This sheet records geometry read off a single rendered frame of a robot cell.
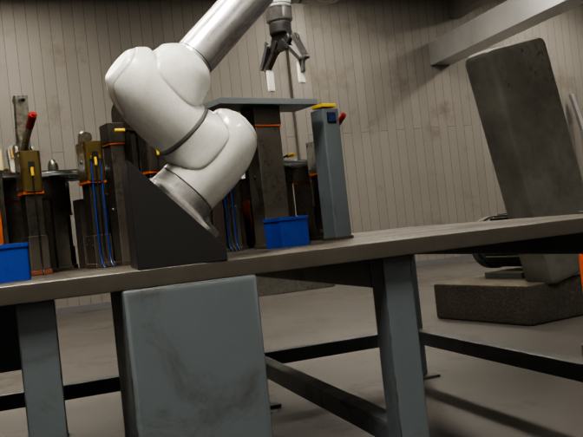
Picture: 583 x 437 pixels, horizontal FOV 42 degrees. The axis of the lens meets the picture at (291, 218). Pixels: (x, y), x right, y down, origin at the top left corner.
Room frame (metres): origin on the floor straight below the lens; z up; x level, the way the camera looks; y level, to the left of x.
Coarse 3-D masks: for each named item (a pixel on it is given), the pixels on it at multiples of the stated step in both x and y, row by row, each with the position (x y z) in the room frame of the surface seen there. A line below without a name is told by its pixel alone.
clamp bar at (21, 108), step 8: (16, 96) 2.13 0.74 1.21; (24, 96) 2.14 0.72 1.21; (16, 104) 2.13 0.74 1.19; (24, 104) 2.14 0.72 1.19; (16, 112) 2.13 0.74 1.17; (24, 112) 2.14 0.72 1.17; (16, 120) 2.13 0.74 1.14; (24, 120) 2.14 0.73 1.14; (16, 128) 2.13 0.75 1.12; (24, 128) 2.15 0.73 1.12; (16, 136) 2.14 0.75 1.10; (16, 144) 2.15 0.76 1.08
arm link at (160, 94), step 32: (224, 0) 1.78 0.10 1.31; (256, 0) 1.79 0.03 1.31; (192, 32) 1.75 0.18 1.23; (224, 32) 1.76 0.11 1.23; (128, 64) 1.65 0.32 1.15; (160, 64) 1.67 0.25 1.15; (192, 64) 1.70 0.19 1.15; (128, 96) 1.65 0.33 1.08; (160, 96) 1.66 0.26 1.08; (192, 96) 1.70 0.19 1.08; (160, 128) 1.69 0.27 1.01; (192, 128) 1.71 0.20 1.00
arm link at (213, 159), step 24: (216, 120) 1.75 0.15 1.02; (240, 120) 1.78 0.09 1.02; (192, 144) 1.72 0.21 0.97; (216, 144) 1.74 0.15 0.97; (240, 144) 1.77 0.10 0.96; (168, 168) 1.76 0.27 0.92; (192, 168) 1.73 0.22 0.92; (216, 168) 1.74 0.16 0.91; (240, 168) 1.79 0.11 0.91; (216, 192) 1.77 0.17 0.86
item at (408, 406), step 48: (528, 240) 2.55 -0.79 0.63; (576, 240) 2.33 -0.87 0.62; (288, 288) 3.01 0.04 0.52; (384, 288) 1.86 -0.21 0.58; (0, 336) 2.65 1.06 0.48; (48, 336) 1.60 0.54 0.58; (384, 336) 1.89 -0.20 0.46; (432, 336) 3.28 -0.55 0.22; (48, 384) 1.60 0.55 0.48; (96, 384) 3.04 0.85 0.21; (288, 384) 2.73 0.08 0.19; (384, 384) 1.92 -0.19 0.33; (48, 432) 1.60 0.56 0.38; (384, 432) 1.97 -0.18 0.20
